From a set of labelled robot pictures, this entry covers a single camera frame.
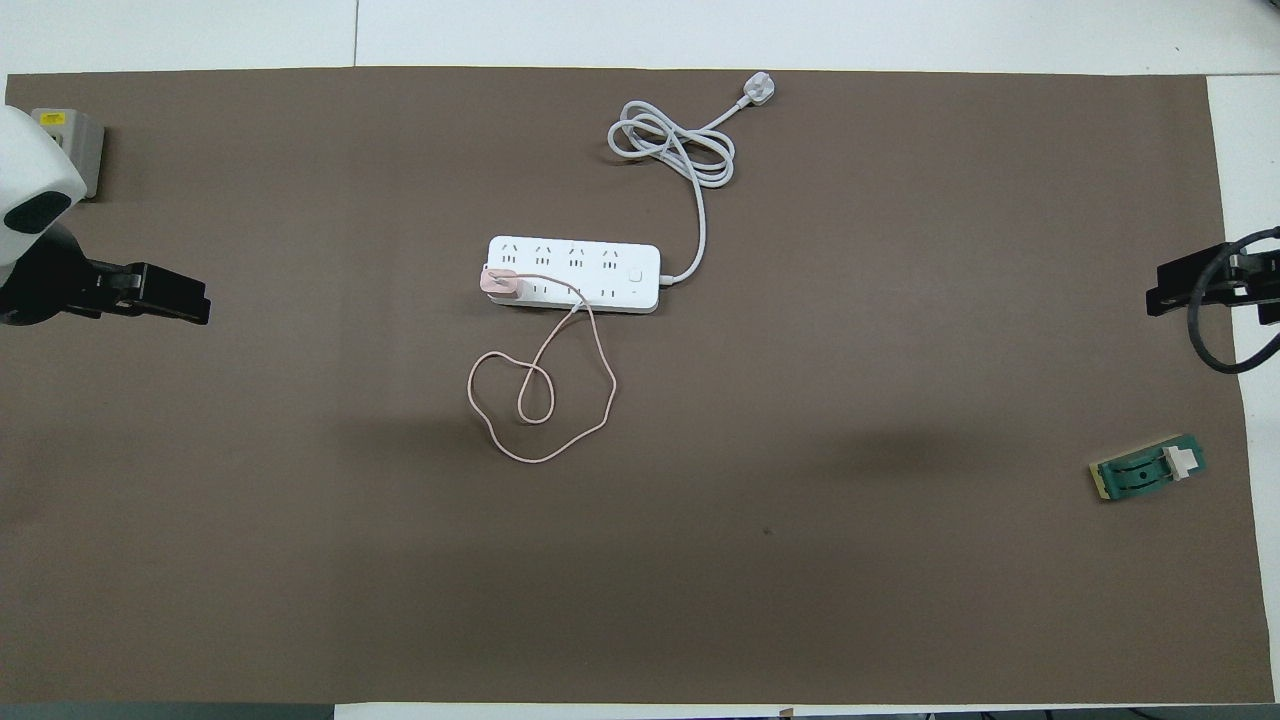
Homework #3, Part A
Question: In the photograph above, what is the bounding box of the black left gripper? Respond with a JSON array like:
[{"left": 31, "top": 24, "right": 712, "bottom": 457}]
[{"left": 0, "top": 225, "right": 212, "bottom": 327}]

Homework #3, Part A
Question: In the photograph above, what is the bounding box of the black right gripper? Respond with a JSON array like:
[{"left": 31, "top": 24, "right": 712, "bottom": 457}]
[{"left": 1147, "top": 243, "right": 1280, "bottom": 323}]

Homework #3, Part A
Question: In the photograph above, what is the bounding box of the white power strip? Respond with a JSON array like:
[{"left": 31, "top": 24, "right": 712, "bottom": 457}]
[{"left": 487, "top": 235, "right": 663, "bottom": 315}]

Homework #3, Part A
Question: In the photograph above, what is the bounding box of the pink charging cable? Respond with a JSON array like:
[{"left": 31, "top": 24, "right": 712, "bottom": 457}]
[{"left": 467, "top": 272, "right": 618, "bottom": 465}]

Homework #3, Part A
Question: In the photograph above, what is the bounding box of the brown table mat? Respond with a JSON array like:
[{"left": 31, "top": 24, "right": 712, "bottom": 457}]
[{"left": 0, "top": 65, "right": 1276, "bottom": 706}]

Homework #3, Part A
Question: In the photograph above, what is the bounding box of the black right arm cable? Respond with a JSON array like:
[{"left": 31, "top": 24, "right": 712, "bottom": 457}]
[{"left": 1187, "top": 228, "right": 1280, "bottom": 376}]

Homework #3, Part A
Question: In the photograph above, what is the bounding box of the grey on-off switch box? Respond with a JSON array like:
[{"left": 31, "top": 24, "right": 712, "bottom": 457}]
[{"left": 30, "top": 108, "right": 106, "bottom": 201}]

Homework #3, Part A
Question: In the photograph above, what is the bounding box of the green knife switch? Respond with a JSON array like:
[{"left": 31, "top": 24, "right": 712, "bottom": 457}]
[{"left": 1088, "top": 433, "right": 1208, "bottom": 503}]

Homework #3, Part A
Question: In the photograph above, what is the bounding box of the white power cord with plug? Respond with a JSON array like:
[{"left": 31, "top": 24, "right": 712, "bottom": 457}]
[{"left": 608, "top": 70, "right": 779, "bottom": 286}]

